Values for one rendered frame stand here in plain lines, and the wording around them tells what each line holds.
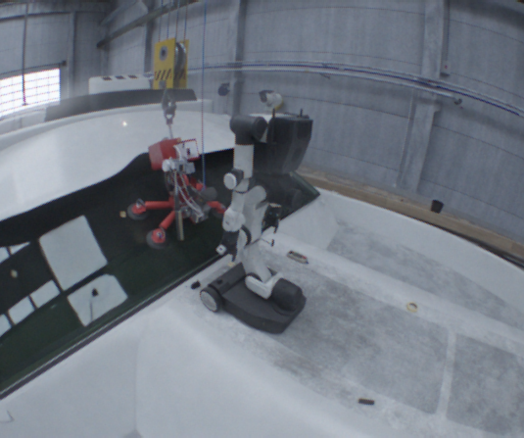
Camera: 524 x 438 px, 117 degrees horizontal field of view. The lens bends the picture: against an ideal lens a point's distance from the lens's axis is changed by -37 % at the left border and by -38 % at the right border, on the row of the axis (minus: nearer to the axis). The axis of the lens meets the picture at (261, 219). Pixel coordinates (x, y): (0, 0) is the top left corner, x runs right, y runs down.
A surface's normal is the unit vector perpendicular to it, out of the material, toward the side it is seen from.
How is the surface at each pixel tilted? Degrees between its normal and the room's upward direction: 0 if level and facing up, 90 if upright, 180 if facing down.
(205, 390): 31
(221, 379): 21
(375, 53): 90
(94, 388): 56
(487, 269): 90
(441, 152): 90
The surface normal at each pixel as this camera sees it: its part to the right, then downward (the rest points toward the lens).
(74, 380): 0.66, -0.23
